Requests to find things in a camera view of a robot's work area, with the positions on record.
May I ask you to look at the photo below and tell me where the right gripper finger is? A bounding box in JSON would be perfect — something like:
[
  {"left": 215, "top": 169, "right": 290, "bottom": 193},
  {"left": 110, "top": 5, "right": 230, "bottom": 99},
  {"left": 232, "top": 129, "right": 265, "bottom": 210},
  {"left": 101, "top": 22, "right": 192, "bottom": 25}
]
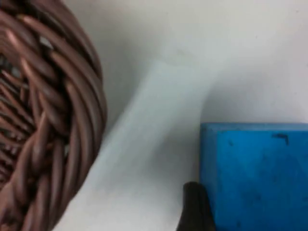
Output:
[{"left": 177, "top": 181, "right": 217, "bottom": 231}]

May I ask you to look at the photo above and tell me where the blue cube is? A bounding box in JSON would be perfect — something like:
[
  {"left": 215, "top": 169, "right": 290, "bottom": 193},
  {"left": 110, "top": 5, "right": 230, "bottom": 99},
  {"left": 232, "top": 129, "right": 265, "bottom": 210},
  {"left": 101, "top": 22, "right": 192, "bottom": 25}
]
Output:
[{"left": 199, "top": 122, "right": 308, "bottom": 231}]

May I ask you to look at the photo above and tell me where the dark brown wicker basket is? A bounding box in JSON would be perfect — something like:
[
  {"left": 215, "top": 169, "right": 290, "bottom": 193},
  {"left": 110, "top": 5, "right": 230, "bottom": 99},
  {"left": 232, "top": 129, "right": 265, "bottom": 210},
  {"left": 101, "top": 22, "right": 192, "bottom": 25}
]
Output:
[{"left": 0, "top": 0, "right": 108, "bottom": 231}]

